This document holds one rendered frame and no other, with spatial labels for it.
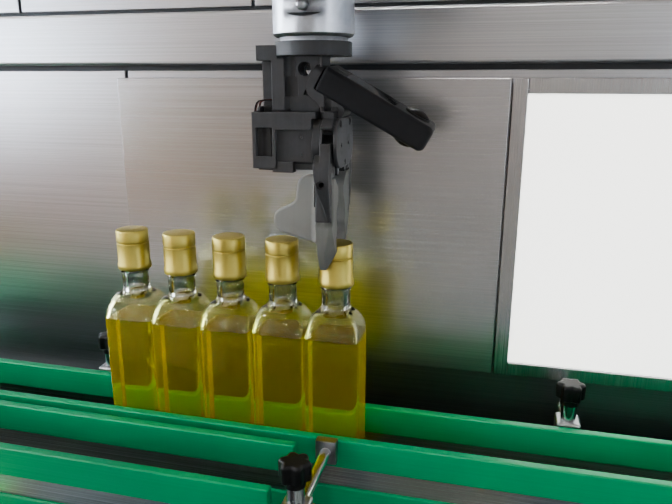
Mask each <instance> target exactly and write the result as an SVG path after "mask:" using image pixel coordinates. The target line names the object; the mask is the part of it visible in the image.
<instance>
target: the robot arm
mask: <svg viewBox="0 0 672 504"><path fill-rule="evenodd" d="M272 11H273V35H274V36H275V37H276V38H279V39H280V41H276V42H275V45H256V61H262V76H263V100H258V101H257V102H256V104H255V108H254V112H251V120H252V148H253V168H259V170H273V172H280V173H294V172H296V170H313V173H312V174H307V175H304V176H303V177H301V178H300V179H299V181H298V183H297V193H296V199H295V200H294V201H293V202H292V203H291V204H288V205H286V206H284V207H282V208H280V209H278V210H277V211H276V212H275V215H274V223H275V226H276V227H277V229H278V230H280V231H281V232H284V233H287V234H290V235H293V236H296V237H299V238H302V239H305V240H308V241H311V242H313V243H315V244H316V245H317V255H318V262H319V267H320V270H327V268H328V267H329V265H330V263H331V262H332V260H333V258H334V257H335V255H336V253H337V243H336V239H345V240H346V235H347V227H348V218H349V205H350V194H351V174H352V160H351V156H352V148H353V131H352V119H351V116H349V115H350V113H351V112H352V113H354V114H356V115H357V116H359V117H361V118H362V119H364V120H366V121H367V122H369V123H371V124H373V125H374V126H376V127H378V128H379V129H381V130H383V131H384V132H386V133H388V134H389V135H391V136H393V137H394V139H395V140H396V141H397V142H398V143H399V144H400V145H402V146H405V147H411V148H413V149H414V150H416V151H421V150H423V149H424V148H425V146H426V145H427V143H428V142H429V140H430V138H431V137H432V135H433V133H434V131H435V129H436V125H435V123H434V122H433V121H431V120H430V119H429V118H428V116H427V114H426V113H425V112H424V111H422V110H421V109H418V108H415V107H408V106H406V105H404V104H403V103H401V102H399V101H398V100H396V99H394V98H393V97H391V96H389V95H388V94H386V93H384V92H383V91H381V90H379V89H377V88H376V87H374V86H372V85H371V84H369V83H367V82H366V81H364V80H362V79H361V78H359V77H357V76H356V75H354V74H352V73H351V72H349V71H347V70H345V69H344V68H342V67H340V66H339V65H336V66H331V67H330V58H333V57H352V42H351V41H348V39H349V38H352V37H353V36H354V35H355V0H272ZM308 64H309V65H310V67H311V71H310V73H309V74H307V72H306V67H307V65H308ZM262 102H263V106H261V103H262ZM258 103H259V107H258V109H257V105H258Z"/></svg>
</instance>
